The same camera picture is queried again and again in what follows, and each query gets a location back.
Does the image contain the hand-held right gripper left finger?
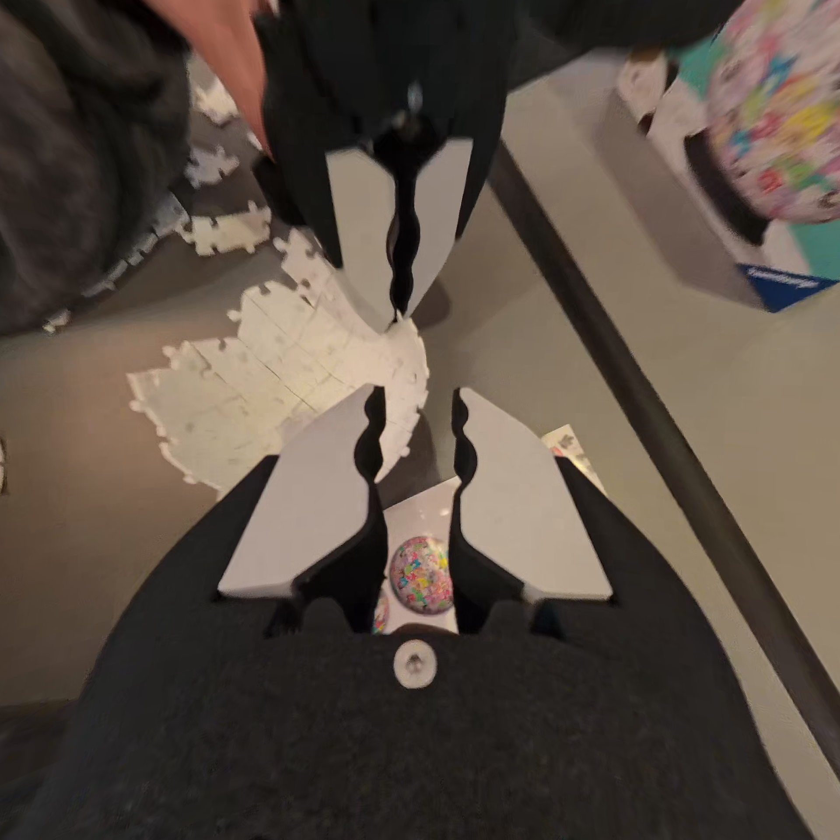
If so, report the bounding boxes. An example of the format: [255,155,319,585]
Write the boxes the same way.
[217,385,389,602]

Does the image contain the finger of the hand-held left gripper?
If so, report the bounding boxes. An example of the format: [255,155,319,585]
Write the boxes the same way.
[394,136,475,319]
[325,142,403,330]

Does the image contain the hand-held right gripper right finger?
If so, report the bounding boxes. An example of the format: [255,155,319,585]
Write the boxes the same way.
[451,388,614,606]

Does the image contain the partly built white puzzle ball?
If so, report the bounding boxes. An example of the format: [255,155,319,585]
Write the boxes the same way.
[128,230,431,494]

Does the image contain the pile of loose puzzle pieces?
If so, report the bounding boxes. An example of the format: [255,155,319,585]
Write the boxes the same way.
[40,53,279,332]

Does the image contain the colourful puzzle ball box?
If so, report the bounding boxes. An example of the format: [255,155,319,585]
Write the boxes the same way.
[617,0,840,313]

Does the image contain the person's left hand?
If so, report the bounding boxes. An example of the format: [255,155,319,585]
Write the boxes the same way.
[142,0,283,156]

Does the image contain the printed instruction sheet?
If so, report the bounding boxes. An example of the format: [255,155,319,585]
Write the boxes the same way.
[373,423,607,636]

